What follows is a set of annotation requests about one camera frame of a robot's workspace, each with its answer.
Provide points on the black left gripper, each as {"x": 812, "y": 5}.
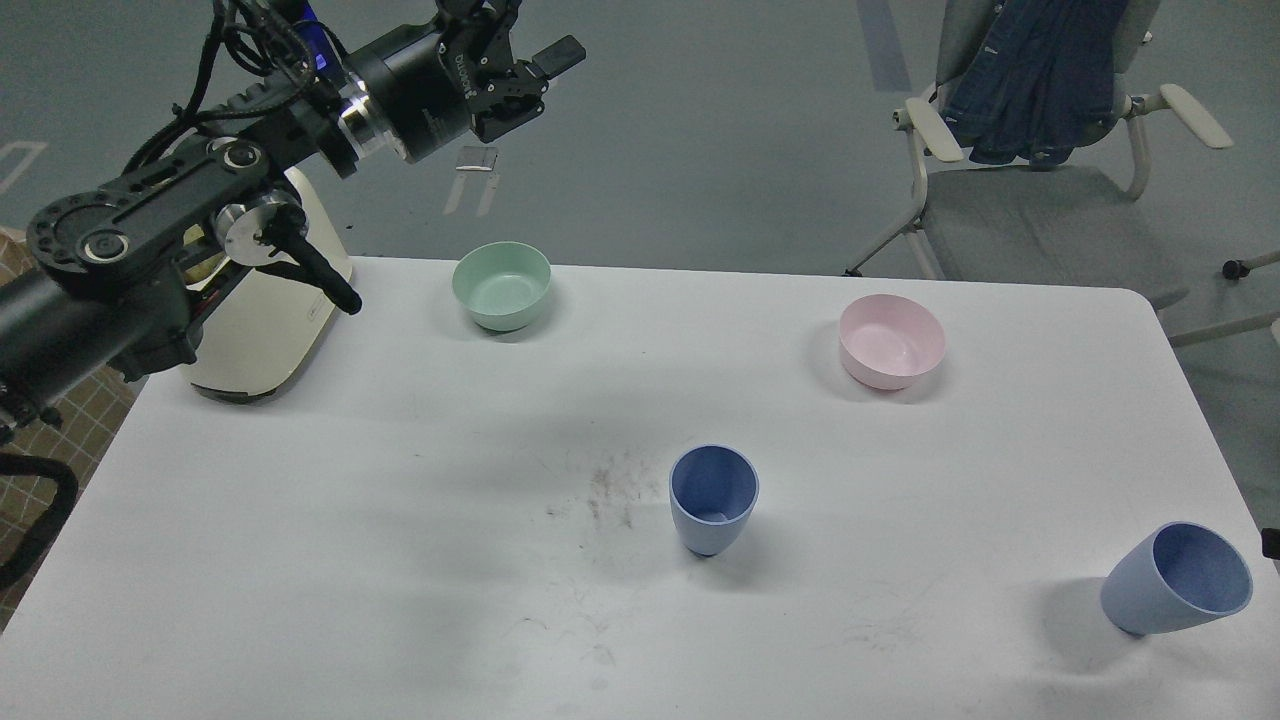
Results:
{"x": 416, "y": 88}

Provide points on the blue cup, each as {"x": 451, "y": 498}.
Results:
{"x": 712, "y": 491}
{"x": 1181, "y": 575}

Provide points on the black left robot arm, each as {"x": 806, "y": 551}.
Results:
{"x": 127, "y": 274}

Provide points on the silver floor plate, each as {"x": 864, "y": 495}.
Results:
{"x": 477, "y": 159}

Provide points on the green bowl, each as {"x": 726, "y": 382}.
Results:
{"x": 503, "y": 286}

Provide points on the cream toaster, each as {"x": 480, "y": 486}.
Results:
{"x": 258, "y": 339}

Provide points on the pink bowl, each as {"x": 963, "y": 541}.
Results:
{"x": 889, "y": 342}

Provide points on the blue denim jacket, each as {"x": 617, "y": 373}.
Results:
{"x": 1041, "y": 83}

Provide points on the brown checked cloth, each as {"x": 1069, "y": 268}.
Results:
{"x": 92, "y": 414}

